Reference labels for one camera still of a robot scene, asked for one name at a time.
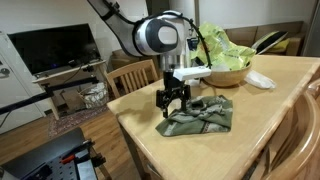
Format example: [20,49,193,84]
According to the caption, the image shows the black perforated tool cart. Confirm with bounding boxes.
[0,127,113,180]

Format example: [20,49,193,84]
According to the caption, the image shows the red handled tool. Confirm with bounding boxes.
[59,153,77,165]

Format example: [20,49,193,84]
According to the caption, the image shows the wooden chair with slats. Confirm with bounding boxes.
[105,59,160,99]

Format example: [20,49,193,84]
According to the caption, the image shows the brown cardboard box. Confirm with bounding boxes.
[60,88,86,113]

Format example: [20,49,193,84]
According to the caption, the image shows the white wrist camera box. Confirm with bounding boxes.
[172,65,213,82]

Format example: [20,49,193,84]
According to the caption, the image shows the light green snack bag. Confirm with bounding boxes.
[190,21,258,72]

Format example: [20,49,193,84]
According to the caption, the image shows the black flat screen television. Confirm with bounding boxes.
[7,22,102,76]

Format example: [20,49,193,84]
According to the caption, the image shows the black stand bar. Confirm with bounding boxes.
[0,75,100,116]

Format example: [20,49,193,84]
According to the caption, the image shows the wicker basket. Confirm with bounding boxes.
[78,81,110,109]

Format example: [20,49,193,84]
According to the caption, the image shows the white door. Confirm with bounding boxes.
[0,31,44,134]

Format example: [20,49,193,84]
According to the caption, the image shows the yellow pillow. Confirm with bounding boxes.
[266,38,291,54]

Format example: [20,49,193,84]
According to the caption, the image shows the brown wooden sofa bench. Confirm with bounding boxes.
[224,20,306,57]

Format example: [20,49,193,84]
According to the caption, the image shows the striped green black pillow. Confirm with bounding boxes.
[251,30,289,55]

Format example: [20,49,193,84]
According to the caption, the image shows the patterned floor rug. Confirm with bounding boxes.
[46,105,111,138]

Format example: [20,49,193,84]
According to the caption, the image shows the brown armchair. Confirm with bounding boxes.
[110,49,158,71]

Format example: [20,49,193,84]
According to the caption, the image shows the small black camera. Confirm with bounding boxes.
[80,62,97,73]

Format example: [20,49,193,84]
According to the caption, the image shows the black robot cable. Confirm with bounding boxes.
[101,0,213,69]

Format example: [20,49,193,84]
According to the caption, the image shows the white television stand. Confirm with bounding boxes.
[31,59,108,121]

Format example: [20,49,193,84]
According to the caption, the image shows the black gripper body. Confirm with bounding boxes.
[155,70,192,104]

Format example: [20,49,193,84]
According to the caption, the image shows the round wooden bowl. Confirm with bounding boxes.
[203,61,254,88]

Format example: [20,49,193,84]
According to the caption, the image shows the wooden chair back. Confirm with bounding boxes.
[246,89,320,180]

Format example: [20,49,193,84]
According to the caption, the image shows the green patterned kitchen towel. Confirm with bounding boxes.
[155,94,234,138]

